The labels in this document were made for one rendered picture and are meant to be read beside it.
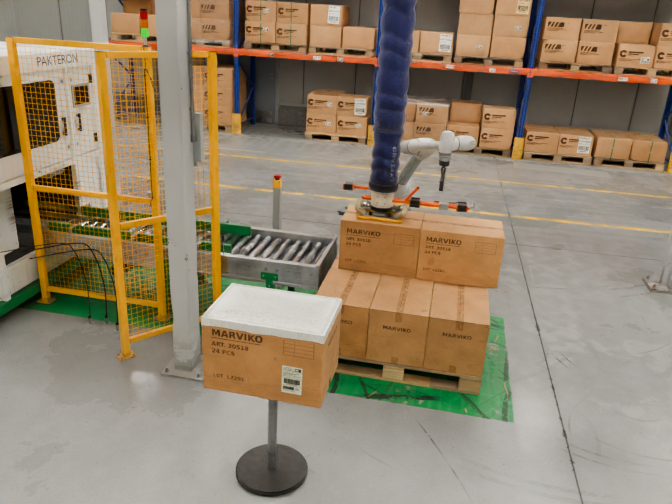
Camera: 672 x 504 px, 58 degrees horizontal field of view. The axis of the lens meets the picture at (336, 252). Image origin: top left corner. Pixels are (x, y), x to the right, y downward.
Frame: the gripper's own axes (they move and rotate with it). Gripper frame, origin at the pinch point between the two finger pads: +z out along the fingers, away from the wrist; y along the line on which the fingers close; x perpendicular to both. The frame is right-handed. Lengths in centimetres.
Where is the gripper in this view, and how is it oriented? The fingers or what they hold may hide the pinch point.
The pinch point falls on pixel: (441, 187)
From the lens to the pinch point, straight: 460.8
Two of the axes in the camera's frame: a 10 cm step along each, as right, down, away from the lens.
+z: -0.5, 9.3, 3.7
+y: -2.0, 3.6, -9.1
